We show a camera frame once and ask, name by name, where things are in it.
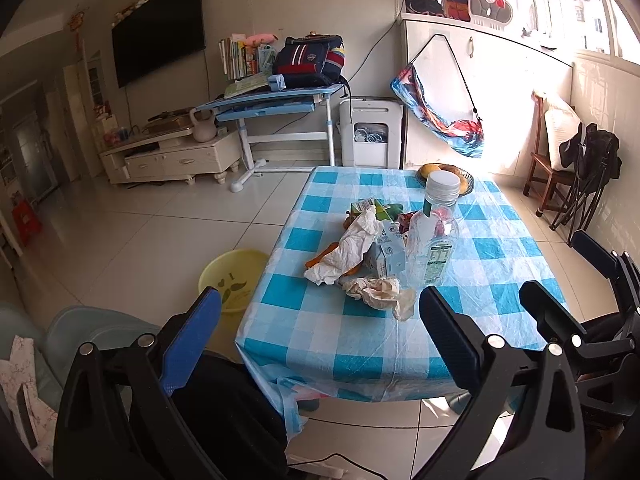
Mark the colourful hanging bag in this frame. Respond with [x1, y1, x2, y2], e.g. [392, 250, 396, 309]
[390, 32, 485, 158]

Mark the blue children study desk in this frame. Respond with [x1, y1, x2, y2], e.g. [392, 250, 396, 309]
[193, 83, 346, 194]

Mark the small blue milk carton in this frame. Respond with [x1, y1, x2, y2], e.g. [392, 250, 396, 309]
[363, 220, 406, 278]

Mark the woven fruit plate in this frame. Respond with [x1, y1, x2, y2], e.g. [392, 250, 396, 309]
[416, 162, 474, 196]

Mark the orange peel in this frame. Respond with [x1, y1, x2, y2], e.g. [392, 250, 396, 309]
[305, 242, 338, 269]

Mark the white tv cabinet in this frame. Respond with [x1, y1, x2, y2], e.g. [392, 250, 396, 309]
[100, 128, 242, 184]

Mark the light blue armchair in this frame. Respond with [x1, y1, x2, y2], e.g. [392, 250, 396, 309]
[0, 301, 162, 478]

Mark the wooden chair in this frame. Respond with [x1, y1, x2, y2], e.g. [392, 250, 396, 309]
[523, 91, 582, 218]

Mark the yellow plastic basin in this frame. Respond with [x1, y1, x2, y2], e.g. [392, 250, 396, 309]
[198, 248, 268, 314]

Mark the navy red school backpack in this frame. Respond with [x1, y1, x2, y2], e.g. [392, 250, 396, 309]
[272, 35, 346, 89]

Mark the white air purifier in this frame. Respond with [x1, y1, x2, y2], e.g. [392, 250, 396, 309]
[340, 98, 404, 169]

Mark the red plastic stool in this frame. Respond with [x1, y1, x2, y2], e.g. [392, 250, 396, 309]
[12, 200, 43, 246]

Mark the blue checkered tablecloth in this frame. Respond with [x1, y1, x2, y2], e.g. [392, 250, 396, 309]
[235, 166, 562, 437]

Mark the black folding chair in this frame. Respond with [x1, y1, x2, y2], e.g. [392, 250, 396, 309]
[550, 124, 623, 246]

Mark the pink kettlebell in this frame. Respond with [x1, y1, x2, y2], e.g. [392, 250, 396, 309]
[189, 108, 217, 143]

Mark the pink plush toy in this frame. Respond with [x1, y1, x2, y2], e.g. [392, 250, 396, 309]
[244, 32, 278, 47]

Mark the black wall television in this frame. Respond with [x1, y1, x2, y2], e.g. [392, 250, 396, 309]
[112, 0, 206, 88]

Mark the large white tissue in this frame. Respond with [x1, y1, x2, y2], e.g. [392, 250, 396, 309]
[304, 205, 383, 285]

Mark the yellow mango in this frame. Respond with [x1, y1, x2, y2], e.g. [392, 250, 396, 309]
[418, 162, 442, 181]

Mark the row of books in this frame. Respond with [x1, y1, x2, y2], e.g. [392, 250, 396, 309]
[218, 34, 278, 81]

